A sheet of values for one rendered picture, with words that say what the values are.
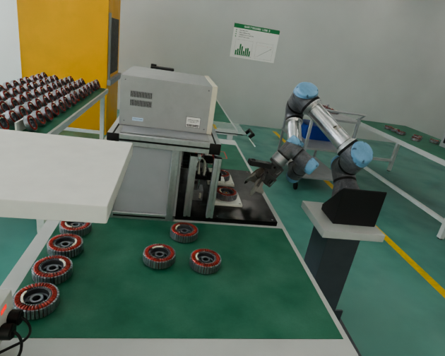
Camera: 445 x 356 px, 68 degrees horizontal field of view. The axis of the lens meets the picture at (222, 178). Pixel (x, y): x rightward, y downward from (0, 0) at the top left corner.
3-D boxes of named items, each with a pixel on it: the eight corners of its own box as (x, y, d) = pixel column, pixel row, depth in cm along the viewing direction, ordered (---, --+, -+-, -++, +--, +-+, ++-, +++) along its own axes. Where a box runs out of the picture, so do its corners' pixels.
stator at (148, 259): (178, 268, 115) (179, 258, 114) (145, 272, 110) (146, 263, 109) (170, 249, 124) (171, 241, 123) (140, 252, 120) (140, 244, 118)
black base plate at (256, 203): (248, 174, 212) (249, 171, 212) (276, 226, 154) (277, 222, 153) (174, 167, 204) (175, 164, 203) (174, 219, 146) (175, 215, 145)
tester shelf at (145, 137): (205, 118, 197) (206, 110, 195) (219, 155, 135) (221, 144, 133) (128, 109, 189) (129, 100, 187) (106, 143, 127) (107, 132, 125)
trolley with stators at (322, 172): (311, 167, 498) (328, 99, 461) (342, 196, 406) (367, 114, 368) (273, 163, 487) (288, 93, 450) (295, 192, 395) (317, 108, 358)
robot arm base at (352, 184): (352, 205, 178) (349, 188, 183) (369, 194, 165) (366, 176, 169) (325, 201, 175) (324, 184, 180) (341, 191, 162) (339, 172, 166)
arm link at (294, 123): (280, 107, 194) (281, 183, 173) (287, 95, 184) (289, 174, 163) (299, 110, 196) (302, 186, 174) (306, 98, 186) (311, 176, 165)
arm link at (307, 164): (313, 171, 166) (297, 157, 168) (323, 161, 156) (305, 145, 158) (303, 181, 163) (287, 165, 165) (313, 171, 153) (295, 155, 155)
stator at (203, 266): (219, 257, 124) (220, 248, 123) (220, 276, 114) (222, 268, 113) (189, 254, 123) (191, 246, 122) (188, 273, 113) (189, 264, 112)
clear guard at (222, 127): (246, 135, 201) (248, 125, 198) (255, 147, 179) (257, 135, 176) (193, 128, 195) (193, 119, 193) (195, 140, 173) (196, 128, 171)
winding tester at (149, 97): (203, 114, 185) (208, 75, 177) (211, 135, 145) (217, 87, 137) (131, 104, 178) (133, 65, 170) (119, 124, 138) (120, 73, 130)
